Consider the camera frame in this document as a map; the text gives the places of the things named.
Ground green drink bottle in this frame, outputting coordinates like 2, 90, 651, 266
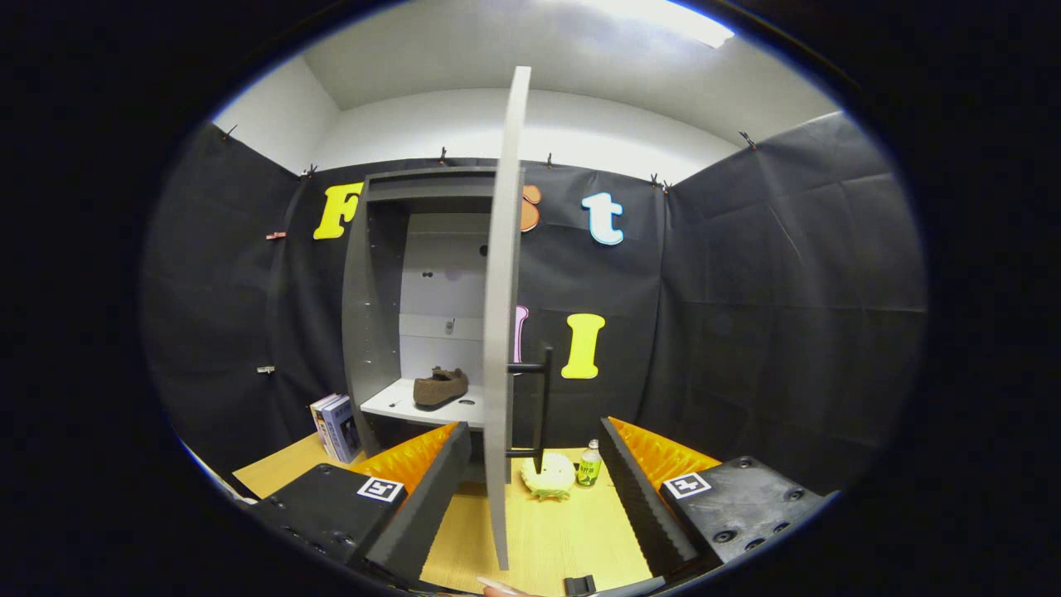
577, 439, 603, 488

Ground white book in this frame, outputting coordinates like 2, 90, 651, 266
309, 393, 339, 457

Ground brown fuzzy shoe with bow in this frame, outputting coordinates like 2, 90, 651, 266
413, 366, 470, 410

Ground long ceiling light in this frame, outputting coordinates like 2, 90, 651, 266
580, 0, 736, 49

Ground black backdrop cloth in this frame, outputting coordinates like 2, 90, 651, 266
141, 112, 928, 500

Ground blue book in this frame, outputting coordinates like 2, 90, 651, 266
323, 395, 363, 464

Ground black door handle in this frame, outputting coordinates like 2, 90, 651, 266
506, 347, 554, 474

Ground beige shoe cabinet door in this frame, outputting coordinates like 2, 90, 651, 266
483, 66, 532, 571

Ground white cabinet shelf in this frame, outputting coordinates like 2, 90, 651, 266
361, 378, 487, 429

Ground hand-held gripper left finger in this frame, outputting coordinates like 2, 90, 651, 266
249, 421, 473, 588

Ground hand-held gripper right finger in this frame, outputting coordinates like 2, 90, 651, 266
598, 417, 838, 585

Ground pale yellow plush toy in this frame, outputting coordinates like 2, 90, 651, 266
521, 452, 578, 502

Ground grey shoe cabinet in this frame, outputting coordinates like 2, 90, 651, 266
342, 166, 531, 467

